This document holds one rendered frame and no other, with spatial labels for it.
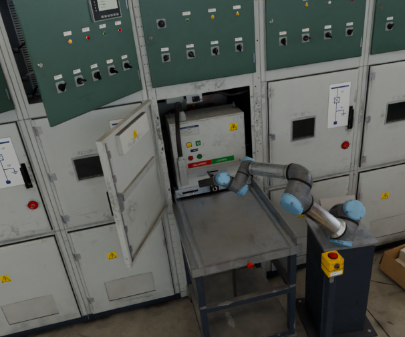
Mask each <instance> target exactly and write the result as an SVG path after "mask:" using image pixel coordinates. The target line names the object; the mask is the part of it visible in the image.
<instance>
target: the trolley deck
mask: <svg viewBox="0 0 405 337"><path fill-rule="evenodd" d="M182 206H183V209H184V212H185V214H186V218H187V220H188V224H189V226H190V230H191V232H192V235H193V237H194V241H195V243H196V247H197V249H198V253H199V255H200V258H201V261H202V264H203V268H200V269H196V267H195V264H194V261H193V258H192V254H191V252H190V248H189V246H188V241H187V239H186V235H185V232H184V229H183V226H182V223H181V220H180V216H179V214H178V209H177V207H176V204H172V211H173V214H174V218H175V221H176V225H177V227H178V232H179V235H180V238H181V241H182V246H183V248H184V252H185V255H186V259H187V262H188V266H189V269H190V273H191V276H192V278H196V277H201V276H204V275H210V274H213V273H219V272H222V271H227V270H230V269H235V268H238V267H244V266H247V264H248V262H247V261H249V262H252V263H253V264H256V263H261V262H264V261H269V260H272V259H278V258H281V257H287V256H290V255H295V254H298V253H302V243H301V242H300V240H298V238H297V246H295V247H290V246H289V244H288V243H287V242H286V240H285V238H284V237H283V236H282V234H281V233H280V231H279V230H278V228H277V227H276V226H275V224H274V223H273V222H272V220H271V219H270V217H269V216H268V214H267V213H266V212H265V210H264V208H262V206H261V204H260V203H259V202H258V200H257V199H256V197H255V196H254V194H253V193H252V192H251V190H250V189H248V190H247V192H246V193H245V195H243V196H240V195H238V194H236V193H234V192H232V193H226V194H223V195H217V196H213V197H207V198H203V199H197V200H193V201H187V202H183V203H182Z"/></svg>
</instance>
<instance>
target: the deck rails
mask: <svg viewBox="0 0 405 337"><path fill-rule="evenodd" d="M253 183H254V187H253V188H250V190H251V192H252V193H253V194H254V196H255V197H256V199H257V200H258V202H259V203H260V204H261V206H262V208H264V210H265V212H266V213H267V214H268V216H269V217H270V219H271V220H272V222H273V223H274V224H275V226H276V227H277V228H278V230H279V231H280V233H281V234H282V236H283V237H284V238H285V240H286V242H287V243H288V244H289V246H290V247H295V246H297V235H296V234H295V233H294V231H293V230H292V228H290V226H289V225H288V223H287V222H286V221H285V220H284V218H283V217H282V216H281V214H280V213H279V211H278V210H277V209H276V208H275V206H274V205H273V204H272V202H271V201H270V200H269V198H268V197H267V196H266V194H265V193H264V192H263V191H262V189H261V188H260V186H259V185H258V184H257V183H256V181H255V180H254V179H253ZM175 198H176V195H175ZM176 207H177V209H178V214H179V216H180V220H181V223H182V226H183V229H184V232H185V235H186V239H187V241H188V246H189V248H190V252H191V254H192V258H193V261H194V264H195V267H196V269H200V268H203V263H202V261H201V258H200V255H199V253H198V249H197V247H196V243H195V241H194V237H193V235H192V232H191V230H190V226H189V224H188V220H187V218H186V214H185V212H184V209H183V206H182V203H181V202H180V203H178V201H177V198H176ZM293 234H294V235H293ZM294 236H295V237H294Z"/></svg>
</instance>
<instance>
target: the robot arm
mask: <svg viewBox="0 0 405 337"><path fill-rule="evenodd" d="M249 175H259V176H264V177H274V178H279V179H287V180H288V183H287V186H286V188H285V190H284V192H283V194H282V196H281V200H280V204H281V206H282V207H283V208H284V209H285V210H286V211H287V212H290V213H291V214H293V215H305V216H306V217H308V218H309V219H311V220H312V221H313V222H314V223H316V224H317V225H319V226H320V227H321V228H323V229H324V230H326V233H327V235H328V236H329V237H330V238H329V242H330V243H333V244H335V245H339V246H341V247H351V246H352V243H353V242H354V237H355V236H356V232H357V230H358V226H359V224H360V220H361V219H362V218H363V217H364V215H365V214H366V209H365V207H364V205H363V204H362V203H361V202H360V201H358V200H355V199H351V200H348V201H346V202H345V203H340V204H337V205H334V206H333V207H332V208H331V209H330V210H329V212H327V211H326V210H325V209H324V208H323V207H321V206H320V205H318V204H317V203H316V202H315V201H314V198H313V196H312V195H310V194H309V193H310V190H311V188H312V185H313V178H312V175H311V173H310V172H309V171H308V170H307V169H306V168H305V167H304V166H302V165H300V164H295V163H290V164H273V163H266V162H255V160H254V159H252V158H251V157H248V156H246V157H244V158H243V160H242V161H241V164H240V166H239V169H238V171H237V173H236V175H235V177H232V176H231V175H229V174H228V173H226V172H223V171H222V172H218V173H217V174H215V175H213V174H210V175H209V178H207V179H203V180H199V181H198V185H199V187H200V188H202V187H207V186H211V187H212V188H215V187H216V186H222V187H224V188H227V189H228V190H230V191H232V192H234V193H236V194H238V195H240V196H243V195H245V193H246V192H247V190H248V188H249V186H248V184H247V183H246V182H247V180H248V178H249Z"/></svg>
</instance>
